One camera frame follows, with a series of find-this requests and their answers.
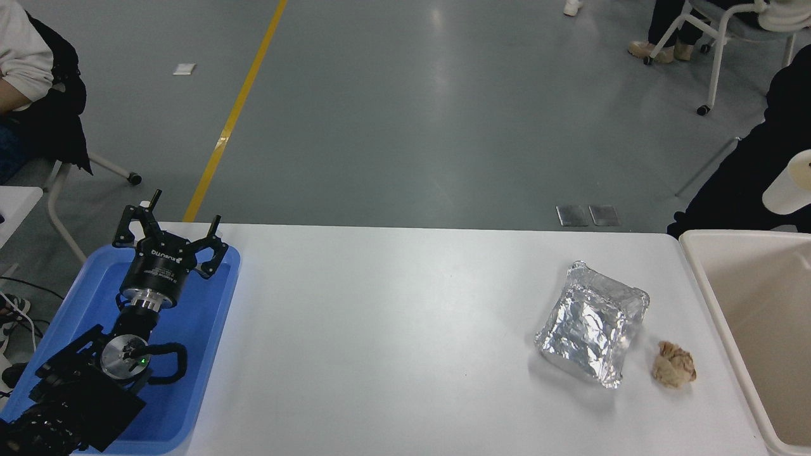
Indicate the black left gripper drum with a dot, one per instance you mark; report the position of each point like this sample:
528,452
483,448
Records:
158,266

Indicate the white paper cup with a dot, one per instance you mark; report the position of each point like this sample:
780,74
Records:
789,187

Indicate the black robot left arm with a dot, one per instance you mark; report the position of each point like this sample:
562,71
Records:
82,392

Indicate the blue plastic tray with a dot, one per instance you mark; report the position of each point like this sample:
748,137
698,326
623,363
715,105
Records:
190,329

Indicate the white-legged wheeled chair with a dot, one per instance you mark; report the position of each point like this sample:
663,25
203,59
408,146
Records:
57,215

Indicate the small white side table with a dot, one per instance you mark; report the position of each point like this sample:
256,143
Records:
16,209

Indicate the seated person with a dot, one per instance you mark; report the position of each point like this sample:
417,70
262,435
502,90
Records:
54,114
785,16

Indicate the black and white shoe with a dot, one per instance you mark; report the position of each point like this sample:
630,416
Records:
11,310

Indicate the grey metal floor plate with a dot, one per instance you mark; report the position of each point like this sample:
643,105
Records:
604,215
572,216

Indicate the crumpled silver foil tray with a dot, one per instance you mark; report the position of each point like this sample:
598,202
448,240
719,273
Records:
589,323

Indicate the walking person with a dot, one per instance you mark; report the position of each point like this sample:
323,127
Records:
573,6

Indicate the crumpled tan paper ball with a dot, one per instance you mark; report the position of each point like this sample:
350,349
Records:
673,366

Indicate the grey metal chair leg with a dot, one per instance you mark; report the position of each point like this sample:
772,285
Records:
709,161

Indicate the person in dark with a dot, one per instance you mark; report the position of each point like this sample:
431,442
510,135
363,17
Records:
741,183

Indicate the white-framed grey chair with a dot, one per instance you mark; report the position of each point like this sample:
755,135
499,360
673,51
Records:
719,44

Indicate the large pale bin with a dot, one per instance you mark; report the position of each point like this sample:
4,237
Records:
760,316

